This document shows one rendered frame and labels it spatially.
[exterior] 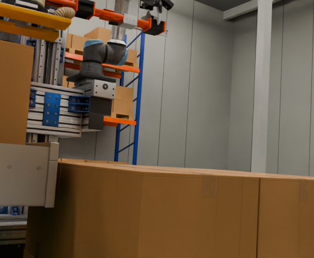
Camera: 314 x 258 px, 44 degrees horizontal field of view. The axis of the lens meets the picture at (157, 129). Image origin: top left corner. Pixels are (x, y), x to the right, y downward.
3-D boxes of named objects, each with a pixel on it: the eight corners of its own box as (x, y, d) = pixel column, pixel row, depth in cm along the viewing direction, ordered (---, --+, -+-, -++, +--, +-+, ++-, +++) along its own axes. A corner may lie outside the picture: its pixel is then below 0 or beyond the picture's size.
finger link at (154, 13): (149, 22, 178) (147, 7, 182) (160, 25, 181) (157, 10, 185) (151, 18, 176) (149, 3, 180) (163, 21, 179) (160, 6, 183)
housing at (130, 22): (123, 22, 173) (124, 13, 174) (117, 26, 179) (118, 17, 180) (137, 25, 176) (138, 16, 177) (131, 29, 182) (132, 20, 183)
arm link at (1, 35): (14, 40, 196) (16, 15, 197) (-13, 38, 196) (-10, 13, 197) (21, 47, 208) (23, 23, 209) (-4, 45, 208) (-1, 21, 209)
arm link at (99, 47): (80, 62, 233) (82, 41, 234) (101, 66, 239) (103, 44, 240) (84, 58, 222) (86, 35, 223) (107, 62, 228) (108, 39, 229)
